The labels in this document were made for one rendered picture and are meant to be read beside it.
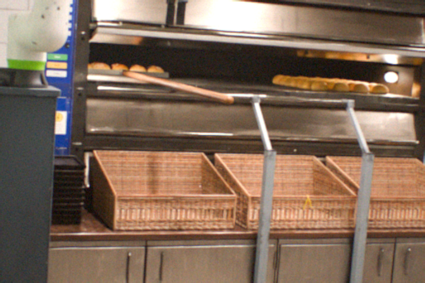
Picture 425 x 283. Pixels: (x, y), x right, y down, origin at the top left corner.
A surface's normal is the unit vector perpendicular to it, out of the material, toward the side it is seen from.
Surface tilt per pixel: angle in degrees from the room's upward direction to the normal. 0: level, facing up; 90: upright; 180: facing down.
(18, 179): 90
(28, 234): 90
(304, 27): 70
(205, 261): 90
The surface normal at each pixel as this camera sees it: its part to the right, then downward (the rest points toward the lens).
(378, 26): 0.32, -0.23
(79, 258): 0.33, 0.13
